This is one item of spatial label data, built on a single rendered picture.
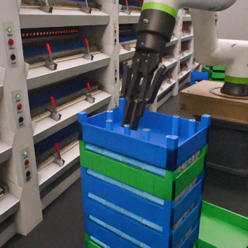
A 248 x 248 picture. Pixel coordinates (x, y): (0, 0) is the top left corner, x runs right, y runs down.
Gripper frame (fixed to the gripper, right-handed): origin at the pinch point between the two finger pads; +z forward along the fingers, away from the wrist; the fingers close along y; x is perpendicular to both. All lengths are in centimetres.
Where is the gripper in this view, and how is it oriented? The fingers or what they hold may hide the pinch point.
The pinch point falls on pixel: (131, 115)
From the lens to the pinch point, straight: 74.0
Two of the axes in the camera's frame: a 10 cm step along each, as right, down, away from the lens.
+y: -8.0, -2.0, 5.7
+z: -2.5, 9.7, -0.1
